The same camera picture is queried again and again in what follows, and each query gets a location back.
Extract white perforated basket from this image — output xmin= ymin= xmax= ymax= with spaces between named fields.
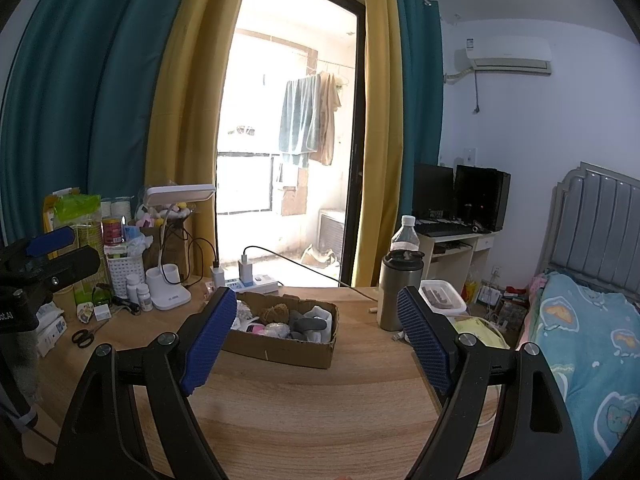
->
xmin=106 ymin=255 xmax=147 ymax=298

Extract white desk lamp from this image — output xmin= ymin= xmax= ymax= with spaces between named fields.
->
xmin=145 ymin=184 xmax=217 ymax=311

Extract grey sock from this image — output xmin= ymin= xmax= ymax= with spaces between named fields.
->
xmin=289 ymin=310 xmax=328 ymax=343

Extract brown paper bag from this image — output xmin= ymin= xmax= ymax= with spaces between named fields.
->
xmin=150 ymin=215 xmax=193 ymax=281

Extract blue printed blanket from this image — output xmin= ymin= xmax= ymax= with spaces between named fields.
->
xmin=517 ymin=270 xmax=640 ymax=476

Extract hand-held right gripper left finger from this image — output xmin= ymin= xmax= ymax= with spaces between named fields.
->
xmin=54 ymin=286 xmax=238 ymax=480

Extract white computer desk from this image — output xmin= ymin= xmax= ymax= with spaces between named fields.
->
xmin=417 ymin=225 xmax=498 ymax=296

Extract red can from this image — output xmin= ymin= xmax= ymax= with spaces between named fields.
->
xmin=101 ymin=217 xmax=126 ymax=246

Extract white wet wipes pack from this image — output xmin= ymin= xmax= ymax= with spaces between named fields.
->
xmin=36 ymin=302 xmax=68 ymax=357

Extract yellow tissue pack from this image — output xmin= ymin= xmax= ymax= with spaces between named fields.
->
xmin=452 ymin=316 xmax=511 ymax=351

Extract yellow curtain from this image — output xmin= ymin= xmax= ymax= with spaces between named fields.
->
xmin=350 ymin=0 xmax=405 ymax=288
xmin=145 ymin=0 xmax=253 ymax=281

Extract brown scrubber ball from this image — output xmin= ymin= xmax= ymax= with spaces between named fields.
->
xmin=259 ymin=304 xmax=291 ymax=328

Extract grey padded headboard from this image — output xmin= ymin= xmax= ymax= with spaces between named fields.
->
xmin=535 ymin=161 xmax=640 ymax=281

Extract black monitor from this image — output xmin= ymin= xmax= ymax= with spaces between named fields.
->
xmin=412 ymin=163 xmax=455 ymax=221

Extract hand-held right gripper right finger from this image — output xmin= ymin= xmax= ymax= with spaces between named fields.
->
xmin=396 ymin=286 xmax=583 ymax=480

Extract clear water bottle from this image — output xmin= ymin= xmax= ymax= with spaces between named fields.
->
xmin=391 ymin=215 xmax=420 ymax=253

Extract outdoor air conditioner unit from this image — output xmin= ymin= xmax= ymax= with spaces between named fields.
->
xmin=317 ymin=208 xmax=347 ymax=261

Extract bag of plush toys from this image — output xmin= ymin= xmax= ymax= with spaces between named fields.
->
xmin=135 ymin=201 xmax=193 ymax=231

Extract black scissors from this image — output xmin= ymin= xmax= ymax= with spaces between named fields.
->
xmin=71 ymin=320 xmax=108 ymax=348

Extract person's left forearm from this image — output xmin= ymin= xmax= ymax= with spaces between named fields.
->
xmin=7 ymin=327 xmax=43 ymax=411

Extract yellow packet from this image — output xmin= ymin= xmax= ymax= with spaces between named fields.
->
xmin=42 ymin=189 xmax=81 ymax=233

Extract white air conditioner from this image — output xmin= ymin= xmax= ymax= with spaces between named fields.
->
xmin=462 ymin=37 xmax=552 ymax=76

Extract cardboard box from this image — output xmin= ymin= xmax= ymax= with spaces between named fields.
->
xmin=220 ymin=292 xmax=340 ymax=370

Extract blue hanging towel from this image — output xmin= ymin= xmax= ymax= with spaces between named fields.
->
xmin=278 ymin=74 xmax=323 ymax=168

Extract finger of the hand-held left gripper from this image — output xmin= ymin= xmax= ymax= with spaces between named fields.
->
xmin=26 ymin=226 xmax=76 ymax=257
xmin=32 ymin=246 xmax=102 ymax=291

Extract steel tumbler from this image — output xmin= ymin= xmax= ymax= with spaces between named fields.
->
xmin=377 ymin=250 xmax=426 ymax=332

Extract black charging cable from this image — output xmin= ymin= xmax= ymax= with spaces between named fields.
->
xmin=242 ymin=246 xmax=381 ymax=303

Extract teal curtain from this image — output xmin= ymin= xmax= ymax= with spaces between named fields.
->
xmin=0 ymin=0 xmax=201 ymax=256
xmin=392 ymin=0 xmax=445 ymax=211

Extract green pack of paper cups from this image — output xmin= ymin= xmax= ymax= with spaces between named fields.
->
xmin=54 ymin=194 xmax=108 ymax=306

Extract white power strip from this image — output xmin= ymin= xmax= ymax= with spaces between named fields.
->
xmin=225 ymin=274 xmax=280 ymax=295

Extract white sock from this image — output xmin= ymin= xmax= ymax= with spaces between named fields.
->
xmin=305 ymin=305 xmax=335 ymax=345

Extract beige hanging towel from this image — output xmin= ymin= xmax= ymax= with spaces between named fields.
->
xmin=310 ymin=71 xmax=343 ymax=166

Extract white plastic container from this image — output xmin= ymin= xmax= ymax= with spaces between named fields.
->
xmin=419 ymin=280 xmax=468 ymax=317

